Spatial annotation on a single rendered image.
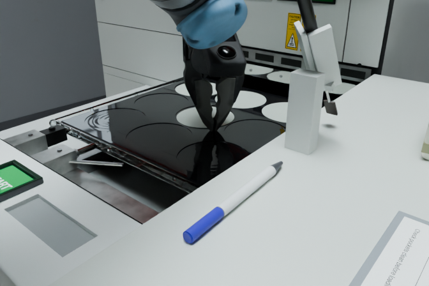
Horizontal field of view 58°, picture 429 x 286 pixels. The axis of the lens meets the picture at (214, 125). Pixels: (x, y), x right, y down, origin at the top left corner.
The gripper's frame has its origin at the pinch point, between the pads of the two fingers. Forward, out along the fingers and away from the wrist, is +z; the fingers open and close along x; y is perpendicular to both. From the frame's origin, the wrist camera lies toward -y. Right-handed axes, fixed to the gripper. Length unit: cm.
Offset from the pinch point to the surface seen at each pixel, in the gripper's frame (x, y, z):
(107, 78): 18, 66, 11
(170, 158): 7.9, -6.8, 1.2
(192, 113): 1.9, 8.7, 1.2
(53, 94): 64, 233, 69
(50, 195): 20.4, -22.2, -4.8
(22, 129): 34.9, 27.8, 9.3
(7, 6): 80, 224, 6
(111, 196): 16.0, -11.5, 3.2
